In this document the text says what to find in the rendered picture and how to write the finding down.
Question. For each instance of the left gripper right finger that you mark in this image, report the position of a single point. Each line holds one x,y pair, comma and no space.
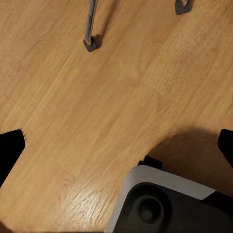
225,144

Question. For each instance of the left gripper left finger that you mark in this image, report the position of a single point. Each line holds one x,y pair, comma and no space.
12,145

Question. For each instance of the swivel chair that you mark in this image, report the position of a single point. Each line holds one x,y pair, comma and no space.
181,6

